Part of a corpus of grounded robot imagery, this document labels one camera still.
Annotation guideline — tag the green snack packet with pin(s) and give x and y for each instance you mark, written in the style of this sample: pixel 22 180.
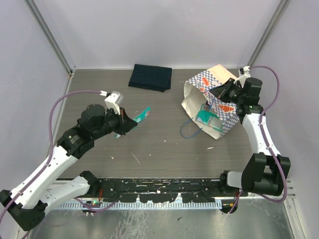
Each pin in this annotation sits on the green snack packet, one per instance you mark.
pixel 207 117
pixel 139 118

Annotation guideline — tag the checkered paper bag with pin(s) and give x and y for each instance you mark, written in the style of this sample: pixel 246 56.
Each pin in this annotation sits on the checkered paper bag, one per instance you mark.
pixel 196 92

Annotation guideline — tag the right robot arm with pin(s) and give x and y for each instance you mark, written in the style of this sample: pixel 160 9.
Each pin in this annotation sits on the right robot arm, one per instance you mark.
pixel 267 170

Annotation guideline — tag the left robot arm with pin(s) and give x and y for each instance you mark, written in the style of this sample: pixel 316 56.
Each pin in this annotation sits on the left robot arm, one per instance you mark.
pixel 30 202

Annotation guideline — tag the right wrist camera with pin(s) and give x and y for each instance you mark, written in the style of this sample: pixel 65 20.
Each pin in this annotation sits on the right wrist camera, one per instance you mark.
pixel 244 73

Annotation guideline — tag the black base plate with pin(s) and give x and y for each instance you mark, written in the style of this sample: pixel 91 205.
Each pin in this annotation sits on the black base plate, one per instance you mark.
pixel 129 190

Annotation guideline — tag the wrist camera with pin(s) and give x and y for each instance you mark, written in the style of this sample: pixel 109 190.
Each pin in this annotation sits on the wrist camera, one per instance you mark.
pixel 112 100
pixel 244 73

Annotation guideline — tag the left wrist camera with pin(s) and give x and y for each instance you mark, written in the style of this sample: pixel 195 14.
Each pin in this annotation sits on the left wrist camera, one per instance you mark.
pixel 112 100

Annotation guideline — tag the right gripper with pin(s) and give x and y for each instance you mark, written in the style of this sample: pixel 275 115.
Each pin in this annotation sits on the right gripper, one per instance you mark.
pixel 221 91

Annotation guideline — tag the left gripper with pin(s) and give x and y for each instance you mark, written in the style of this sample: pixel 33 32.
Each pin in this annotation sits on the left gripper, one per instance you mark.
pixel 126 123

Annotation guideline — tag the dark folded cloth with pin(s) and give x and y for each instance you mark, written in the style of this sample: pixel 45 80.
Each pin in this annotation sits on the dark folded cloth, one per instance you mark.
pixel 153 78

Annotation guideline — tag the slotted cable duct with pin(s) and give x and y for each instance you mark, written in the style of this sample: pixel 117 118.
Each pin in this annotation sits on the slotted cable duct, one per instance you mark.
pixel 177 205

